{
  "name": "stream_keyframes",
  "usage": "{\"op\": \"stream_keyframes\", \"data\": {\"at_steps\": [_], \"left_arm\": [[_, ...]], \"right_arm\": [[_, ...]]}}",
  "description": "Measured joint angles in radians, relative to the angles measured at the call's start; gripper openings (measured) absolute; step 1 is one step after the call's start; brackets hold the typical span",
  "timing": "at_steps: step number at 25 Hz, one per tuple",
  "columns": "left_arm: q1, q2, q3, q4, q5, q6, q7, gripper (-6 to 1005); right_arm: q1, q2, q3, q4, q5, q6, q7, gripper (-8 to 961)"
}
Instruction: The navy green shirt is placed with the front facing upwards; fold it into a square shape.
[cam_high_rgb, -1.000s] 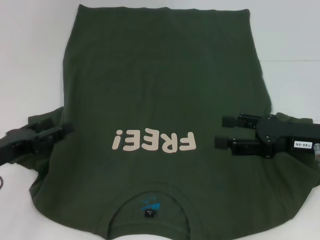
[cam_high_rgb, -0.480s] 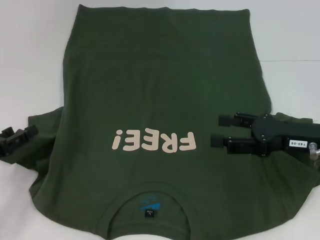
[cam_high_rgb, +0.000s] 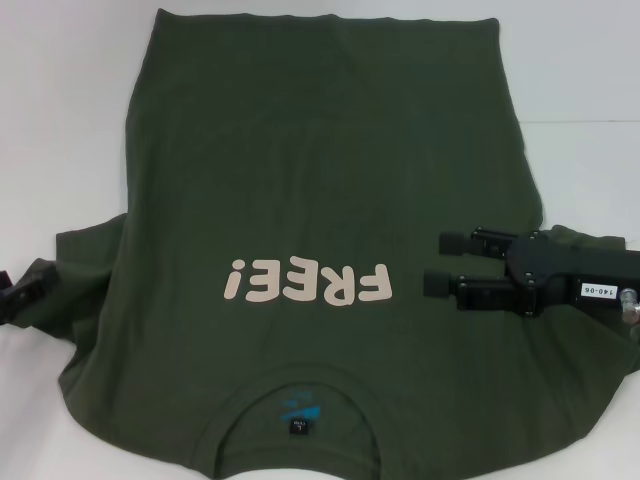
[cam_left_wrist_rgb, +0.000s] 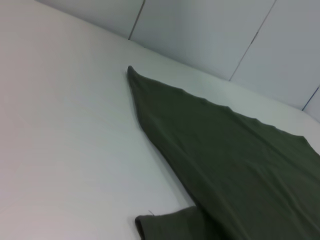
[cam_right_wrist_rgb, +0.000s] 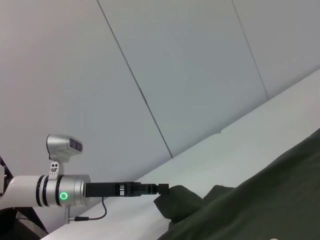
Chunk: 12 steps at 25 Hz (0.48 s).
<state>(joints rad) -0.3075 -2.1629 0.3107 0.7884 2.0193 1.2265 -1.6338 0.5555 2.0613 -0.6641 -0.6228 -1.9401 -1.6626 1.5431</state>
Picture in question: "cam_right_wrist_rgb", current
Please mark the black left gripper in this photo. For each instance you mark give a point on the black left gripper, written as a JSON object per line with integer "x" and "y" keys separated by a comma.
{"x": 105, "y": 190}

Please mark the dark green printed t-shirt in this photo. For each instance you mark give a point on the dark green printed t-shirt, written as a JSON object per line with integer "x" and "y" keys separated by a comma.
{"x": 250, "y": 212}

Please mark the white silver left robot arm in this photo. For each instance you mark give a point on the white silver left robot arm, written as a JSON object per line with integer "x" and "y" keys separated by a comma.
{"x": 25, "y": 190}

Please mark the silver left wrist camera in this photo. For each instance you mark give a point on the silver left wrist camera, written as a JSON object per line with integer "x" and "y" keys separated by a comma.
{"x": 60, "y": 146}

